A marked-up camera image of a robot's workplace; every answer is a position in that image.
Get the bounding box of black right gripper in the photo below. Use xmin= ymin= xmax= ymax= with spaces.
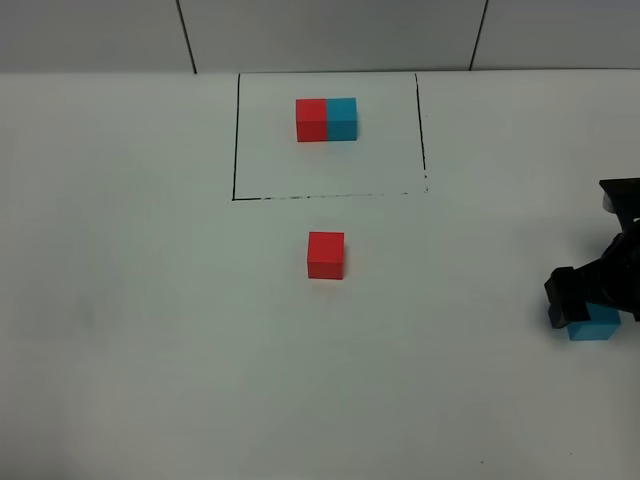
xmin=544 ymin=230 xmax=639 ymax=329

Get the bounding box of blue template block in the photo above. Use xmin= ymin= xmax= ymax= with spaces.
xmin=326 ymin=97 xmax=359 ymax=141

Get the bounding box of red template block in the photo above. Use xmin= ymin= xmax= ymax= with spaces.
xmin=295 ymin=98 xmax=328 ymax=142

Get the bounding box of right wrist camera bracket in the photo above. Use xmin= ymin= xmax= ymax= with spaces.
xmin=599 ymin=177 xmax=640 ymax=232

